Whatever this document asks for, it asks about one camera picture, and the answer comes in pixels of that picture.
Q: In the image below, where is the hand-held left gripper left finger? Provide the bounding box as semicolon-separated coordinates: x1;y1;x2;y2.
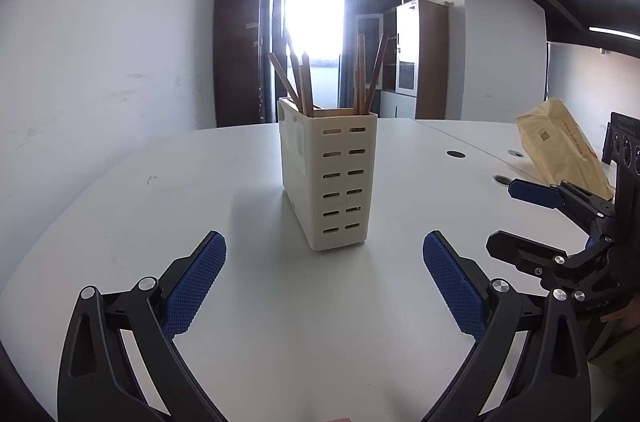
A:
57;231;228;422

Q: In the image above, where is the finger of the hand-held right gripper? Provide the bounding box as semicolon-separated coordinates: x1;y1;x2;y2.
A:
507;179;618;228
486;229;613;291

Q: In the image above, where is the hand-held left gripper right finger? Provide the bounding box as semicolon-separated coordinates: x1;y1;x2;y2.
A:
422;231;593;422

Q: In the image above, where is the cream plastic utensil holder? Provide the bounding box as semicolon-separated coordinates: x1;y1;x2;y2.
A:
277;96;378;251

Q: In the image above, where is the bunch of wooden chopsticks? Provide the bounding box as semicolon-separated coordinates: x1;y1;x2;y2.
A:
267;31;391;117

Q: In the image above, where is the person's right forearm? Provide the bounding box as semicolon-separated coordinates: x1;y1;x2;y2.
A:
587;334;640;378

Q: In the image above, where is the person's right hand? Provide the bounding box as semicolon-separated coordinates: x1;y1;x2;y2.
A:
597;308;640;348

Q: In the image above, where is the brown paper bag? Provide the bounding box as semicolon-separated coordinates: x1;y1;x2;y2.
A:
516;98;617;202

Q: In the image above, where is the wooden cabinet with glass doors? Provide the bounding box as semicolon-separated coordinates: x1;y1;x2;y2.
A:
352;0;449;120

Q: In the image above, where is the long ceiling light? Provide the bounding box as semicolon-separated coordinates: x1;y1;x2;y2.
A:
588;26;640;40

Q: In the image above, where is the dark brown cabinet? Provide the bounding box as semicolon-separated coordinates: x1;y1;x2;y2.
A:
215;0;281;128

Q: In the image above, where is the glass balcony door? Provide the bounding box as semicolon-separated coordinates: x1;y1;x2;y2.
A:
270;0;351;123

